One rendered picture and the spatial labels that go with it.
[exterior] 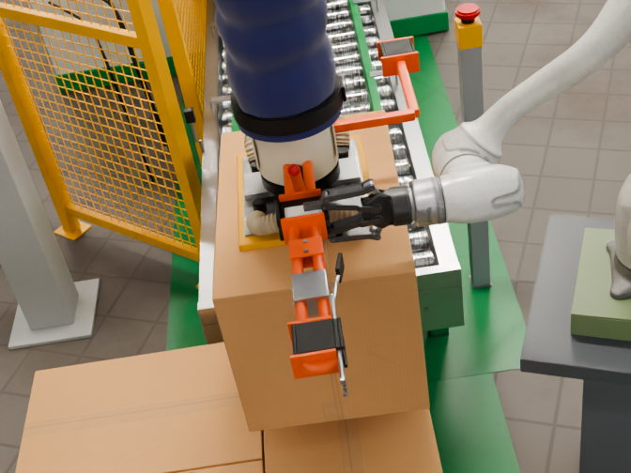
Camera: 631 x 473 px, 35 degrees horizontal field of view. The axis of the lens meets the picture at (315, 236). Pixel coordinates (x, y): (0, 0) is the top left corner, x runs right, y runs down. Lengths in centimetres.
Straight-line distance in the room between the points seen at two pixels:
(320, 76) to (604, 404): 106
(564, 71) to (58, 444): 148
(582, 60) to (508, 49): 292
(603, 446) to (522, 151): 176
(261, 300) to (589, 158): 230
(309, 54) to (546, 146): 230
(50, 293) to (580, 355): 198
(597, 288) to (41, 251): 191
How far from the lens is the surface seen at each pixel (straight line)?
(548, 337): 223
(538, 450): 298
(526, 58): 466
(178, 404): 250
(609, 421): 249
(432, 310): 269
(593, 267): 231
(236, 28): 187
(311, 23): 187
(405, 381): 212
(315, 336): 159
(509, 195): 185
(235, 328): 199
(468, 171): 185
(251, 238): 203
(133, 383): 259
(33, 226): 337
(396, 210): 183
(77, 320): 364
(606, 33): 181
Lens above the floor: 236
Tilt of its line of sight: 39 degrees down
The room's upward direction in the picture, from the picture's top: 10 degrees counter-clockwise
